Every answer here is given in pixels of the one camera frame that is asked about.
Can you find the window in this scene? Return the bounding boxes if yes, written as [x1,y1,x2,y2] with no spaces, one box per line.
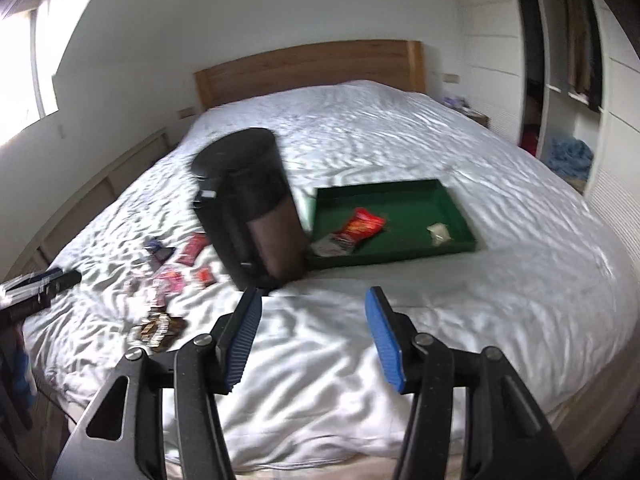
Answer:
[0,0,61,146]

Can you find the wooden nightstand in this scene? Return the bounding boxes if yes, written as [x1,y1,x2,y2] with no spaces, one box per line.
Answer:
[442,95,491,128]

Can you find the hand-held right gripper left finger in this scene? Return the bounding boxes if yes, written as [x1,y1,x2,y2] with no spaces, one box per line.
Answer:
[52,287,263,480]

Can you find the bed with white sheet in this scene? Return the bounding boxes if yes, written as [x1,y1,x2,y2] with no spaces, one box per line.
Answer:
[20,40,640,480]

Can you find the dark blue snack packet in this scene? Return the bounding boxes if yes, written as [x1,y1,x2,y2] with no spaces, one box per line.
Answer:
[145,240,176,265]

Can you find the white wardrobe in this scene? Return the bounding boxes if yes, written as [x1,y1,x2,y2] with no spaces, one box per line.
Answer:
[455,0,640,241]

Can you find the crinkled red snack bag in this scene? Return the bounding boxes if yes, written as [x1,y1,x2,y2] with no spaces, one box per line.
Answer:
[332,207,388,251]

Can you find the blue cloth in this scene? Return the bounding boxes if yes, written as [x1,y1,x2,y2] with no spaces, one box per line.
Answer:
[542,137,596,181]

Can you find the brown snack packet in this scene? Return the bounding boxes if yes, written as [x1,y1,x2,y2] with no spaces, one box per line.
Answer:
[127,311,187,348]

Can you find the black trash bin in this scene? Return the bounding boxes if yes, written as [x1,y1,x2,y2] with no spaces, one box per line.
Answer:
[191,127,308,293]

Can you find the green tray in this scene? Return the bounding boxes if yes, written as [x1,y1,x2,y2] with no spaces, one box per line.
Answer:
[302,179,480,271]

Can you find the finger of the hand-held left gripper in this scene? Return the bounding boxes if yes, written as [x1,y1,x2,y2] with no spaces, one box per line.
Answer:
[42,268,83,293]

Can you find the pink snack packet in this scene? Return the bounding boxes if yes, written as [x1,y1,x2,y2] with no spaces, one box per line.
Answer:
[152,269,186,295]

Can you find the dark red snack packet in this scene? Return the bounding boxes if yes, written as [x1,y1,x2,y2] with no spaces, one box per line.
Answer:
[177,233,208,266]

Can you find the white and red snack packet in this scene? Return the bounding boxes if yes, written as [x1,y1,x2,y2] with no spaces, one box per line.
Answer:
[310,232,353,257]

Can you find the hanging brown clothes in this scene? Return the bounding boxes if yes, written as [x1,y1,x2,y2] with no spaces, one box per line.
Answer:
[562,0,603,113]

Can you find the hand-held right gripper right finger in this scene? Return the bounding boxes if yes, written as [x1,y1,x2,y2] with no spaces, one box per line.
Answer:
[365,286,576,480]

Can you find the clear snack packet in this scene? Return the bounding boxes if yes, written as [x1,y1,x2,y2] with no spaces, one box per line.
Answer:
[125,277,166,306]

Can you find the small white snack packet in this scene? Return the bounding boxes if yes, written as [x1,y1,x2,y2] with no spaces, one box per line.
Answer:
[426,222,452,247]

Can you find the dark blue clothing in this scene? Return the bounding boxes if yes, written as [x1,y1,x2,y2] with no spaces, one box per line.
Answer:
[0,330,38,428]

